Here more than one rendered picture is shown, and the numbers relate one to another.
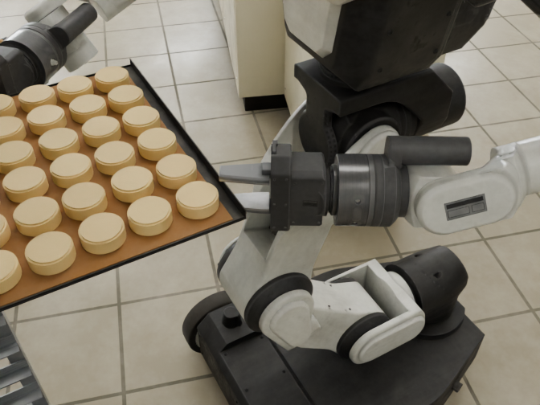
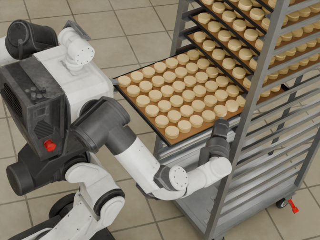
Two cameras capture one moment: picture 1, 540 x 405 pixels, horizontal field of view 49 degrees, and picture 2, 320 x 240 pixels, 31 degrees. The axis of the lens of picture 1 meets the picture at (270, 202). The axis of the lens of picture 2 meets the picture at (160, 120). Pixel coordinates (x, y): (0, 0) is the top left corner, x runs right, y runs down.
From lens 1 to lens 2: 243 cm
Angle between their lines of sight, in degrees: 91
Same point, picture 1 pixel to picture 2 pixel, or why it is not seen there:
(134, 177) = (145, 84)
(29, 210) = (171, 75)
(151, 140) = (144, 98)
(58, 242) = (158, 66)
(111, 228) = (145, 70)
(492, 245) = not seen: outside the picture
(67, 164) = (168, 89)
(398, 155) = not seen: hidden behind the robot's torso
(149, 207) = (136, 75)
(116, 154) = (154, 92)
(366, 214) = not seen: hidden behind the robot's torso
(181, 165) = (131, 88)
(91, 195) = (155, 79)
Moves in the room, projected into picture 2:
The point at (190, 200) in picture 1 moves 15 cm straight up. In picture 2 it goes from (125, 77) to (128, 47)
